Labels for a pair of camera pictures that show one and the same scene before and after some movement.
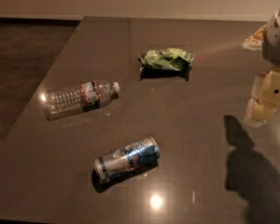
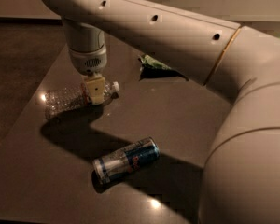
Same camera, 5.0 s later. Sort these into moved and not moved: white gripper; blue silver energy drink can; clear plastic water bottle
Moved: white gripper
Not moved: clear plastic water bottle; blue silver energy drink can
